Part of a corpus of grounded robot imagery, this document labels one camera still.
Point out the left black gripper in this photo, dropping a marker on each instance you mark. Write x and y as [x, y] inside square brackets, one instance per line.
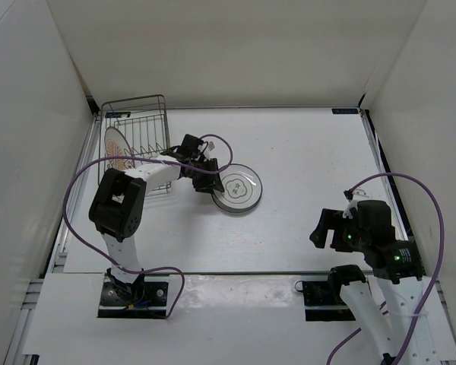
[211, 181]

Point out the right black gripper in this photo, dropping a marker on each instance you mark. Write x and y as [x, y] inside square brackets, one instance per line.
[330, 220]

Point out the white plate orange sunburst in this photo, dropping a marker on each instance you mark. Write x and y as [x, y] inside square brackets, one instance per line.
[116, 145]

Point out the white plate grey flower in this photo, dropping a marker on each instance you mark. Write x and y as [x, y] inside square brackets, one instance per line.
[237, 204]

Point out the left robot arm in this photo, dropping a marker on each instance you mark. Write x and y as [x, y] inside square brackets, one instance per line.
[118, 205]

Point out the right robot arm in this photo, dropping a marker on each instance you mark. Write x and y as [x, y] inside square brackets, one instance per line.
[402, 335]

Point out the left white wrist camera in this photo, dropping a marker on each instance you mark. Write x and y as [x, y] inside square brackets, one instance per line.
[207, 147]

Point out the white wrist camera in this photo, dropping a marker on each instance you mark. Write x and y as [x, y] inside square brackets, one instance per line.
[353, 197]
[207, 147]

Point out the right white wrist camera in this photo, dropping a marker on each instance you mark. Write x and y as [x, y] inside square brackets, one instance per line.
[353, 197]

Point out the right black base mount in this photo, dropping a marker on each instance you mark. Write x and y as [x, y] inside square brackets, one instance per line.
[321, 298]

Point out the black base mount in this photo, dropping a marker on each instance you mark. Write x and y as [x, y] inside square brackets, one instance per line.
[142, 299]
[321, 298]

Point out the wire dish rack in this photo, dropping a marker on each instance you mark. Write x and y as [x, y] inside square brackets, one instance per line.
[143, 122]

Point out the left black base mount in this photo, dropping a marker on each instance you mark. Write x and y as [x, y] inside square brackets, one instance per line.
[142, 299]

